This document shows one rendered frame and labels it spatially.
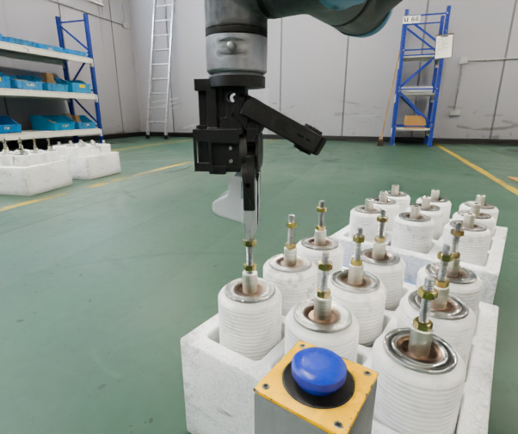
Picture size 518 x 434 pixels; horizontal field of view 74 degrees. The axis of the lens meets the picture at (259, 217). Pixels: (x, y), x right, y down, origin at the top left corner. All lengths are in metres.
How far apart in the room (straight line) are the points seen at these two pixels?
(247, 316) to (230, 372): 0.08
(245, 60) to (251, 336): 0.36
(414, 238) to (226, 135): 0.61
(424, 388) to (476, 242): 0.54
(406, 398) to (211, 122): 0.38
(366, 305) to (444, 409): 0.17
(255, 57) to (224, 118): 0.08
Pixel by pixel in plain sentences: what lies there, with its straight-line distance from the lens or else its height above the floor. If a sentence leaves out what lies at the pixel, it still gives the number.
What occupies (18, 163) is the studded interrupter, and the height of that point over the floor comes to 0.20.
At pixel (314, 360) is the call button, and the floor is 0.33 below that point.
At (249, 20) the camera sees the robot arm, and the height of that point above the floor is 0.60.
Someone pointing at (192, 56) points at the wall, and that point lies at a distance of 7.80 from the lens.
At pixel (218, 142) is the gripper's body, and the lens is 0.44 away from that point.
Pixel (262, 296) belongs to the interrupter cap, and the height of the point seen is 0.25.
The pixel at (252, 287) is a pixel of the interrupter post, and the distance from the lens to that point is 0.52.
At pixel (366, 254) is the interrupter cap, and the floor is 0.25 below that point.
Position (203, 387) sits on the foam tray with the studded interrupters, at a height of 0.12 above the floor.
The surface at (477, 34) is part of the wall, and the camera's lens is 6.98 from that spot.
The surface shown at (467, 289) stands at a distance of 0.63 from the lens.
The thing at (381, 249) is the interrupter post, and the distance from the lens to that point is 0.66.
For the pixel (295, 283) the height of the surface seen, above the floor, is 0.24.
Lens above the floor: 0.51
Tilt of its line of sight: 17 degrees down
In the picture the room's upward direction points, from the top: straight up
